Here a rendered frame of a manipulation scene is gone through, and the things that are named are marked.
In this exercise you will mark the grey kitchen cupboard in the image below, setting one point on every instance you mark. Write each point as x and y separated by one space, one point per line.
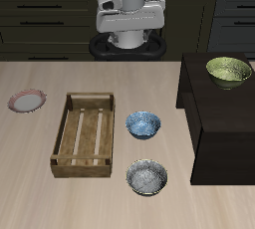
234 24

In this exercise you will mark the dark kitchen cupboards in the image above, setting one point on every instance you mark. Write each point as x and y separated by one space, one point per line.
46 24

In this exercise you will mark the pink rimmed white plate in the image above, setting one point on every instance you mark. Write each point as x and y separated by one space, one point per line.
26 101

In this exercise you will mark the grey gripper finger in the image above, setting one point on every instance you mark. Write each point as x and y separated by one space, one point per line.
146 35
111 39

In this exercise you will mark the grey bowl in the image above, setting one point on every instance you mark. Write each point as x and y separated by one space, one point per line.
146 176

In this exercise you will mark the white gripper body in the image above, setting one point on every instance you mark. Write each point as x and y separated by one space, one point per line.
132 19

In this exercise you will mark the green bowl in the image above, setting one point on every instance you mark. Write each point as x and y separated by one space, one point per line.
228 71

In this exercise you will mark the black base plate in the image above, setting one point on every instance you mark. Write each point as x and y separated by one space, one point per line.
99 49

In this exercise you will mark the blue bowl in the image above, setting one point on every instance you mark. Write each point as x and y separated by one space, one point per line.
142 125

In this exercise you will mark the wooden slat tray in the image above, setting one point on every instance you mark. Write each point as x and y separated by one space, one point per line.
87 130

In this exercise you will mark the dark wooden cabinet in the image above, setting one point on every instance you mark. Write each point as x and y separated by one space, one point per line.
222 123

